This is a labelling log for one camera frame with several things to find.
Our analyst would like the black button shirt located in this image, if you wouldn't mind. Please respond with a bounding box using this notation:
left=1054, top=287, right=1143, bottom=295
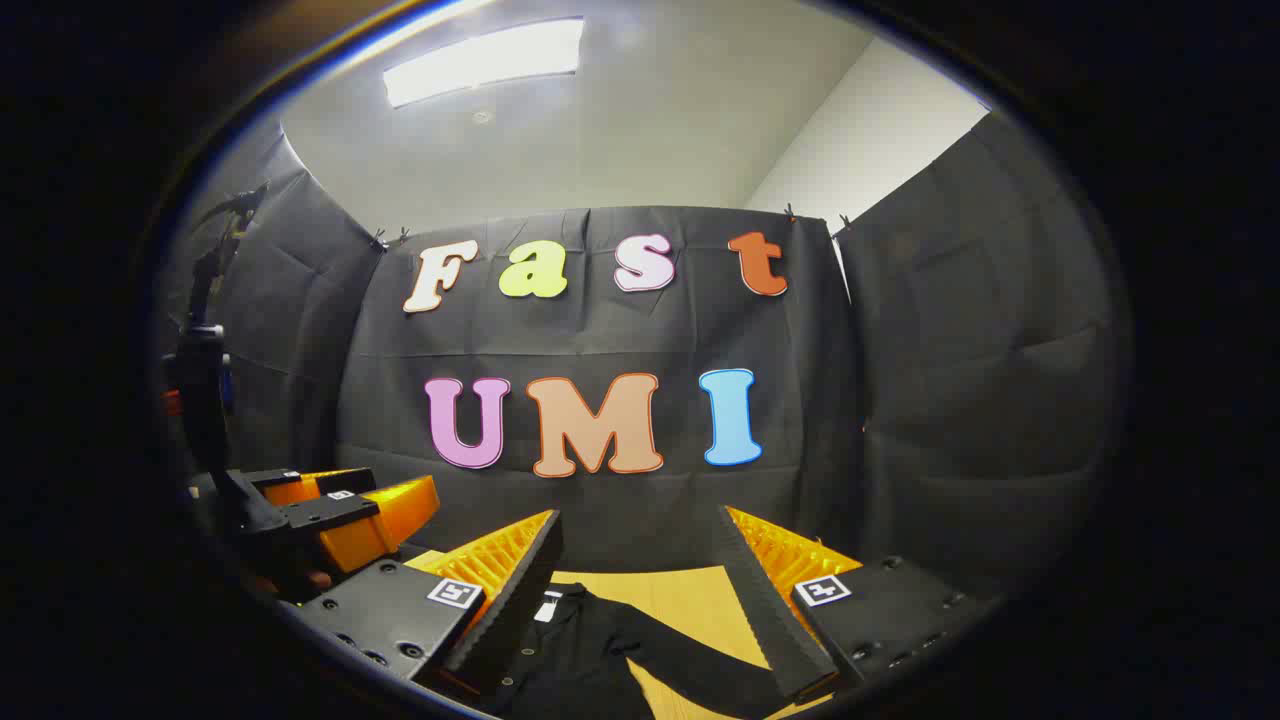
left=495, top=583, right=801, bottom=720

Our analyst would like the black backdrop cloth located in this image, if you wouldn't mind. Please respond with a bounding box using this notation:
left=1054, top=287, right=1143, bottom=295
left=165, top=110, right=1131, bottom=601

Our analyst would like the ceiling light panel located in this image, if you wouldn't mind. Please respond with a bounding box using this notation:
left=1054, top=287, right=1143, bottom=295
left=382, top=17, right=586, bottom=109

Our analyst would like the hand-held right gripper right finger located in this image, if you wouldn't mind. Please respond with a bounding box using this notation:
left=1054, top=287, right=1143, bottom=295
left=715, top=505, right=1001, bottom=706

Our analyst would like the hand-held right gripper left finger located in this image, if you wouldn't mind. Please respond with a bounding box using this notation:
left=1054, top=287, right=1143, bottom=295
left=290, top=508, right=564, bottom=701

